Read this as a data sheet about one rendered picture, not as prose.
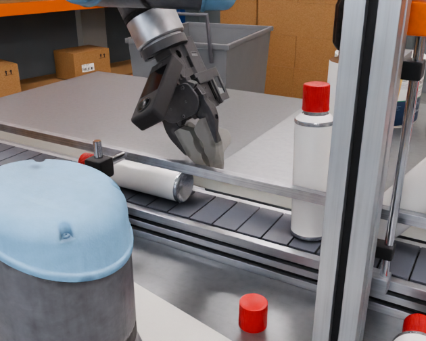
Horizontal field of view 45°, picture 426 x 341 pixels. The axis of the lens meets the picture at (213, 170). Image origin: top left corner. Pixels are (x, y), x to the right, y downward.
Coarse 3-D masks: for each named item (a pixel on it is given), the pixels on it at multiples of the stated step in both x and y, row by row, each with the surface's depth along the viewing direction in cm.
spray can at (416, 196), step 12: (420, 168) 58; (408, 180) 58; (420, 180) 57; (384, 192) 62; (408, 192) 58; (420, 192) 57; (384, 204) 61; (408, 204) 59; (420, 204) 58; (384, 228) 61; (396, 228) 61
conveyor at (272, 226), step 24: (0, 144) 103; (192, 192) 82; (192, 216) 75; (216, 216) 75; (240, 216) 75; (264, 216) 75; (288, 216) 75; (264, 240) 69; (288, 240) 68; (408, 264) 63
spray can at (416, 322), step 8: (408, 320) 55; (416, 320) 55; (424, 320) 55; (408, 328) 54; (416, 328) 53; (424, 328) 53; (400, 336) 52; (408, 336) 51; (416, 336) 51; (424, 336) 51
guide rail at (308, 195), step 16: (0, 128) 89; (16, 128) 87; (32, 128) 86; (64, 144) 82; (80, 144) 80; (144, 160) 75; (160, 160) 73; (176, 160) 73; (208, 176) 70; (224, 176) 69; (240, 176) 68; (272, 192) 66; (288, 192) 65; (304, 192) 63; (320, 192) 63; (384, 208) 59; (400, 208) 59; (416, 224) 58
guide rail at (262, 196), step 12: (0, 132) 101; (36, 144) 97; (48, 144) 95; (204, 180) 80; (228, 192) 78; (240, 192) 77; (252, 192) 76; (264, 192) 75; (276, 204) 74; (288, 204) 73; (408, 228) 66; (420, 228) 65
